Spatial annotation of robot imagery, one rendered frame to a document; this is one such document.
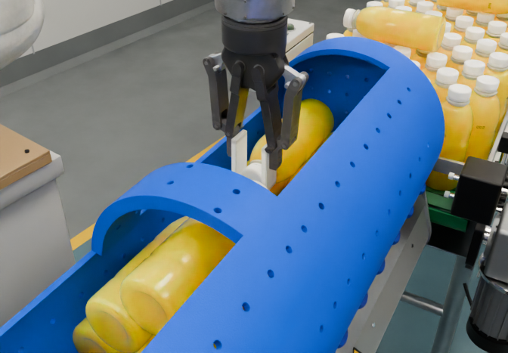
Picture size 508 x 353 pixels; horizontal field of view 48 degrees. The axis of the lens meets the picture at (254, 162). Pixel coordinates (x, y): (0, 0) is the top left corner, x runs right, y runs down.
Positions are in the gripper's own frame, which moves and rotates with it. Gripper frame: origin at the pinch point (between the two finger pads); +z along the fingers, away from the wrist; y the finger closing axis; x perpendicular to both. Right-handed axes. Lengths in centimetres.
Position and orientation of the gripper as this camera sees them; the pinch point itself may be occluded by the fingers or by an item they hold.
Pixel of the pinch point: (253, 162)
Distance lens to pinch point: 74.7
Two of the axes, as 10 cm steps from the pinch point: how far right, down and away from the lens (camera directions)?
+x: 4.9, -4.8, 7.3
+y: 8.7, 2.7, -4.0
